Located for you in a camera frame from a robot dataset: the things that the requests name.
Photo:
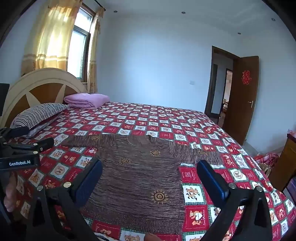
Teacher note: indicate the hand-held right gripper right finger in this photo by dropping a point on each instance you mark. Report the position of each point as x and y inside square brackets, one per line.
[215, 183]

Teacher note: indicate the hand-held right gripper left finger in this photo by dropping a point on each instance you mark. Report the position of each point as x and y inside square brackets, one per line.
[90, 183]

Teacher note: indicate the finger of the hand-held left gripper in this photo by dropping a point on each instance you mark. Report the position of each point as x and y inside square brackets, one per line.
[16, 132]
[39, 144]

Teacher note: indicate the brown knitted sweater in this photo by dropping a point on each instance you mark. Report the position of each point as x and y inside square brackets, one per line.
[129, 176]

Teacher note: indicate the person's left hand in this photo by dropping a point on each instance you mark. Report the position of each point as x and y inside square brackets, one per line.
[11, 194]

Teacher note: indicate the light patterned pillow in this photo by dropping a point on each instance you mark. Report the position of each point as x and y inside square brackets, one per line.
[40, 131]

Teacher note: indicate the striped pillow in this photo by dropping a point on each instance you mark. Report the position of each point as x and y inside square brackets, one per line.
[39, 113]

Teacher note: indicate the cream and brown headboard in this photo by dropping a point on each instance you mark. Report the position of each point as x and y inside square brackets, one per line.
[46, 90]

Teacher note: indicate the red plaid bag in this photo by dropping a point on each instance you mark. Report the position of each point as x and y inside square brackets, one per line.
[266, 160]

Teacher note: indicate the pink folded blanket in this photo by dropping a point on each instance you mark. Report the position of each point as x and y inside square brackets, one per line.
[86, 99]

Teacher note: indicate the wooden cabinet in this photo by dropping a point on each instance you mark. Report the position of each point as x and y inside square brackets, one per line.
[285, 162]

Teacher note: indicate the red checkered printed bed sheet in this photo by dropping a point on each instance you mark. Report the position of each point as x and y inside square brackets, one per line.
[161, 120]

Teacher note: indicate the brown wooden door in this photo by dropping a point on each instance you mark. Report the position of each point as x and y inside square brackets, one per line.
[240, 104]

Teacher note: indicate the wide yellow curtain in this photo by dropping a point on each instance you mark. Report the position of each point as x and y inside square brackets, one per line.
[50, 34]

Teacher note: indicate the narrow yellow curtain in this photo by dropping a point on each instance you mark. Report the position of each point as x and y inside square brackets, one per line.
[93, 53]

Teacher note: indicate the red paper door decoration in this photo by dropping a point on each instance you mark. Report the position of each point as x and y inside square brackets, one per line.
[246, 77]

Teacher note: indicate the black curtain rod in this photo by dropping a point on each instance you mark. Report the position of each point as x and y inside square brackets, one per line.
[94, 5]

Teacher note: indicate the brown door frame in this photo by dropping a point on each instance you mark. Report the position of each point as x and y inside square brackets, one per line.
[209, 92]

